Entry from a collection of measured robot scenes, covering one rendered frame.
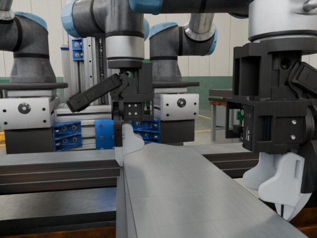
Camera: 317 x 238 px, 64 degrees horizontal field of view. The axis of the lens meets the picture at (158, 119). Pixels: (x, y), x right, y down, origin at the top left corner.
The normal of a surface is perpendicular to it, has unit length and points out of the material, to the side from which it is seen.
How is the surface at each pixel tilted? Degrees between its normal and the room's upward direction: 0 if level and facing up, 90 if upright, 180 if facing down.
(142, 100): 90
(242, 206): 0
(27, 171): 90
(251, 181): 87
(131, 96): 90
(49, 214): 0
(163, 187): 0
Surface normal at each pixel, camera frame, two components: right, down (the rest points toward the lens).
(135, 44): 0.61, 0.11
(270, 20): -0.77, 0.11
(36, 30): 0.80, 0.01
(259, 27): -0.90, 0.08
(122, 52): -0.04, 0.15
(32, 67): 0.37, -0.18
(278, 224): -0.01, -0.99
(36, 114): 0.29, 0.13
